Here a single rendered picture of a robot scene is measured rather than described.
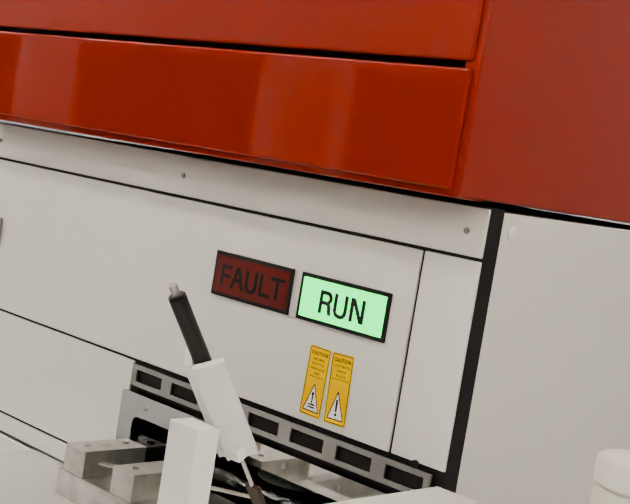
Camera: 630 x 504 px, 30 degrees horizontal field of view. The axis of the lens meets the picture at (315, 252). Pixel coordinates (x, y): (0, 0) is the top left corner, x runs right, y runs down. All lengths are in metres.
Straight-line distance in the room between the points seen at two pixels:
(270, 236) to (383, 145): 0.21
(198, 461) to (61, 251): 0.75
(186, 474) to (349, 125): 0.43
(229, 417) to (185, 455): 0.04
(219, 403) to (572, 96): 0.52
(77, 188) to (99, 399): 0.26
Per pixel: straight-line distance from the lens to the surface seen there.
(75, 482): 1.25
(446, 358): 1.08
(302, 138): 1.15
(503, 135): 1.07
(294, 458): 1.19
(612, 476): 0.88
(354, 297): 1.15
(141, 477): 1.18
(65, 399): 1.50
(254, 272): 1.24
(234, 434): 0.81
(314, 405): 1.19
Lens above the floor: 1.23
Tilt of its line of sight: 4 degrees down
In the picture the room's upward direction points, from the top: 9 degrees clockwise
